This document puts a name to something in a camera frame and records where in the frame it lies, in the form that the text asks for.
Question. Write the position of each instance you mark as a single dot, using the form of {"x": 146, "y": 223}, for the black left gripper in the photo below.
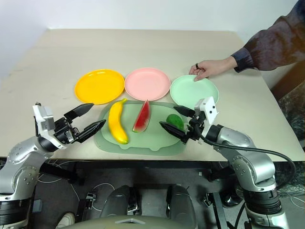
{"x": 64, "y": 131}

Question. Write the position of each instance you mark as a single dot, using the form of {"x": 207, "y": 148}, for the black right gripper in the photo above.
{"x": 196, "y": 128}

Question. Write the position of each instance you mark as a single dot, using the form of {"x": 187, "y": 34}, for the light green plate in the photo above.
{"x": 188, "y": 91}

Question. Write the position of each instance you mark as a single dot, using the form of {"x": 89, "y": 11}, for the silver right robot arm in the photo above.
{"x": 250, "y": 167}

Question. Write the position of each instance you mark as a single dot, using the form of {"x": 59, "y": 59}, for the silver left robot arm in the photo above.
{"x": 19, "y": 167}

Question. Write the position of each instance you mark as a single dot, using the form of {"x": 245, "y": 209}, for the person's dark sleeved forearm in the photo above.
{"x": 274, "y": 43}

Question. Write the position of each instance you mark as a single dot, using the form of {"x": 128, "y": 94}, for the green lime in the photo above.
{"x": 175, "y": 120}

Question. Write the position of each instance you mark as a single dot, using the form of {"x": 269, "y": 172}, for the yellow plate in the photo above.
{"x": 100, "y": 87}

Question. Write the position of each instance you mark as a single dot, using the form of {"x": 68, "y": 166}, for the pink plate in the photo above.
{"x": 147, "y": 83}

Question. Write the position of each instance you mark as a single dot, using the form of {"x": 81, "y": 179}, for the person's bare hand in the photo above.
{"x": 214, "y": 68}

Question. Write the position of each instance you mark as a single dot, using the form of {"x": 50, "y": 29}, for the pale green tray mat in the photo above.
{"x": 157, "y": 139}

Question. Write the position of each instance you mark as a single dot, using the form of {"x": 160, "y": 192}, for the yellow banana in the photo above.
{"x": 115, "y": 121}

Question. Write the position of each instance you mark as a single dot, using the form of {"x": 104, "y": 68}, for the red watermelon slice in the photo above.
{"x": 143, "y": 119}

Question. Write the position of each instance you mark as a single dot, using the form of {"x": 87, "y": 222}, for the dark grey rounded shape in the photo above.
{"x": 181, "y": 202}
{"x": 119, "y": 200}

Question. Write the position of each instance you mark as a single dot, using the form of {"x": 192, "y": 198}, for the small grey box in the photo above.
{"x": 37, "y": 206}

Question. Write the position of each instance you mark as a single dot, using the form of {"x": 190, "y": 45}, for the white shoe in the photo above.
{"x": 66, "y": 219}

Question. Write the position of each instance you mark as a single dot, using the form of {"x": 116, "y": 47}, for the grey-green robot torso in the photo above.
{"x": 166, "y": 223}

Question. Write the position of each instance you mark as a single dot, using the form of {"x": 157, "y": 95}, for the dark patterned cloth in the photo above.
{"x": 293, "y": 114}

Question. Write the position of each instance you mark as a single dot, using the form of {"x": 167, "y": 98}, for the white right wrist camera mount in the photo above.
{"x": 209, "y": 109}

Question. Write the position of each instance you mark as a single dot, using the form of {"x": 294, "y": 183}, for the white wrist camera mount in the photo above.
{"x": 45, "y": 121}
{"x": 209, "y": 109}

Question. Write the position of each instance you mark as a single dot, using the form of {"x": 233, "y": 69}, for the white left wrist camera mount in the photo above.
{"x": 45, "y": 121}

